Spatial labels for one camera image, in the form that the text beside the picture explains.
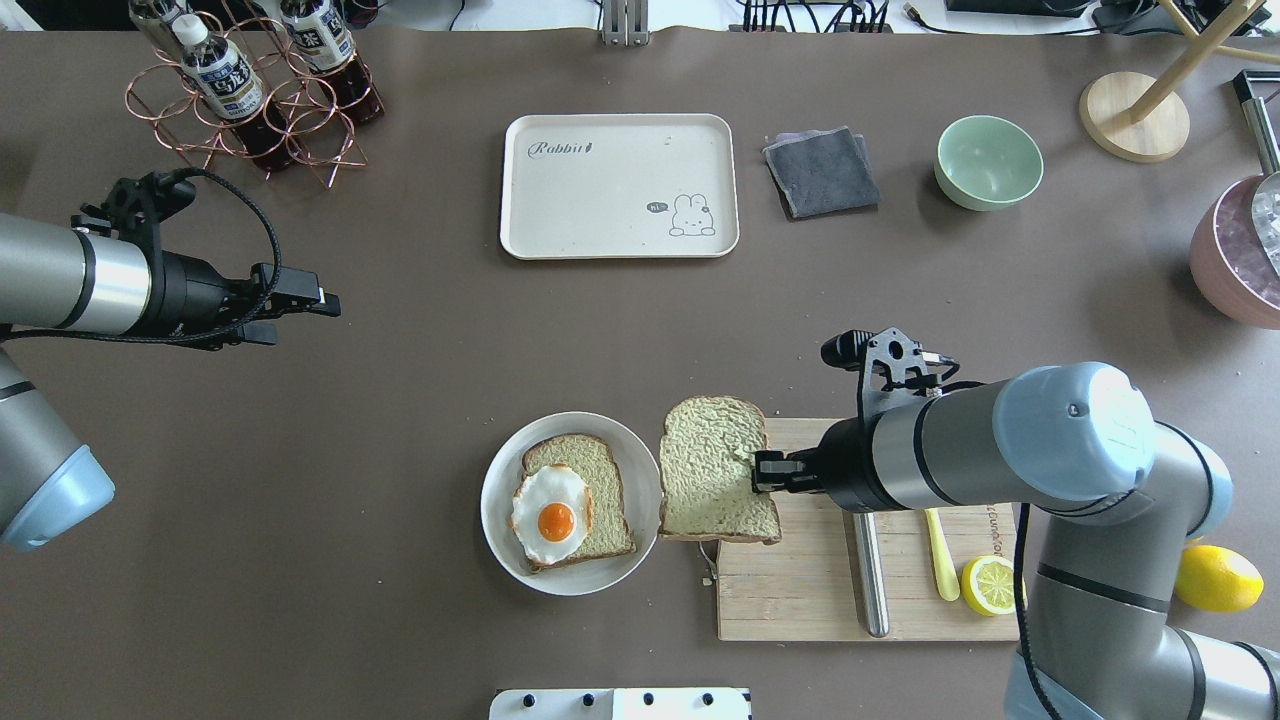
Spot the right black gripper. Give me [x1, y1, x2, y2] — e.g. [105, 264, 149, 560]
[751, 418, 886, 512]

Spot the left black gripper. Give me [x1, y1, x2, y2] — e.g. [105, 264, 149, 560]
[150, 251, 342, 346]

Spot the plain bread slice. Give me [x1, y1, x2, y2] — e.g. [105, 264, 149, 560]
[659, 396, 782, 544]

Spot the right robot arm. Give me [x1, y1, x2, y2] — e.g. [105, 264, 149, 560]
[753, 363, 1277, 719]

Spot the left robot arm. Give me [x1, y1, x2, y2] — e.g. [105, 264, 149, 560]
[1, 214, 340, 552]

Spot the cream rabbit tray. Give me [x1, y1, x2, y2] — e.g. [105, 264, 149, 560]
[499, 113, 740, 260]

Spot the steel muddler black tip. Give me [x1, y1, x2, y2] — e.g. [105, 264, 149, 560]
[851, 514, 891, 639]

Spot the wooden cutting board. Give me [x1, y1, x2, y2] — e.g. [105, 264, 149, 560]
[698, 418, 1023, 642]

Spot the white plate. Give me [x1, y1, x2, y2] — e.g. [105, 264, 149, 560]
[480, 411, 663, 596]

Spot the bread slice under egg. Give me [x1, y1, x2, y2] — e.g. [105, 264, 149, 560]
[522, 434, 636, 571]

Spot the yellow plastic knife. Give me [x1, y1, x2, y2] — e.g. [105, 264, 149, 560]
[923, 509, 961, 602]

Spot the fried egg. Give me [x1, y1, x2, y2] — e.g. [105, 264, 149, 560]
[509, 462, 594, 569]

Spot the dark drink bottle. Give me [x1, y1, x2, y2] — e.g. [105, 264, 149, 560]
[280, 1, 385, 126]
[172, 13, 294, 173]
[127, 0, 189, 61]

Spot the half lemon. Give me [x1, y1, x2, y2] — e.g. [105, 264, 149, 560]
[959, 555, 1016, 618]

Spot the grey folded cloth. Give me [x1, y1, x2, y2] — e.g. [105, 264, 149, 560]
[763, 126, 882, 220]

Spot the green bowl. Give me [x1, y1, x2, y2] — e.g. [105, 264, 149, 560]
[933, 115, 1044, 211]

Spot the yellow lemon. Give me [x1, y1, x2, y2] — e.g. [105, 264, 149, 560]
[1174, 544, 1265, 612]

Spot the pink ice bowl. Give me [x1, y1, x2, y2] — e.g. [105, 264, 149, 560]
[1189, 176, 1279, 331]

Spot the wooden mug tree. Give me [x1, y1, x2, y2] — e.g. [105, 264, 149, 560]
[1079, 1, 1279, 163]

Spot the metal ice scoop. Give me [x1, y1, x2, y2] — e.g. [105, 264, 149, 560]
[1231, 70, 1279, 176]

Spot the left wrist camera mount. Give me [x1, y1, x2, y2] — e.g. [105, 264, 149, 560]
[72, 168, 283, 346]

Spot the copper wire bottle rack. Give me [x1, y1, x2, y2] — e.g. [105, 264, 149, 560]
[125, 1, 385, 186]

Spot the white pedestal column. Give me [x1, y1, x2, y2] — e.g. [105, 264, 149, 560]
[488, 687, 753, 719]

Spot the aluminium frame post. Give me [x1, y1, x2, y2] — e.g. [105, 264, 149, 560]
[599, 0, 650, 47]

